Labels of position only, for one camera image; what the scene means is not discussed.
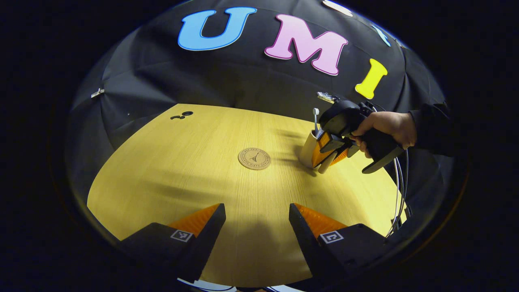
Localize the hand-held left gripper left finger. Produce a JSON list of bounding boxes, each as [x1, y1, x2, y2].
[[118, 203, 227, 283]]

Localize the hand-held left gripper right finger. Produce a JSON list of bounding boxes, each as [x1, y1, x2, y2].
[[289, 203, 392, 285]]

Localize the beige cup with handle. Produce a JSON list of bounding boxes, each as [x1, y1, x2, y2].
[[299, 129, 339, 174]]

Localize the round cork coaster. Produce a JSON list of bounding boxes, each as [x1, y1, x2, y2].
[[238, 147, 272, 170]]

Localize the wooden desktop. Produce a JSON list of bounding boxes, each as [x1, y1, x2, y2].
[[87, 103, 406, 288]]

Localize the black backdrop cloth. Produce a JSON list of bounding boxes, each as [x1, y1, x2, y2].
[[67, 0, 467, 260]]

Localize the right gripper cables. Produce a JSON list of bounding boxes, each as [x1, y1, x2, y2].
[[385, 156, 410, 240]]

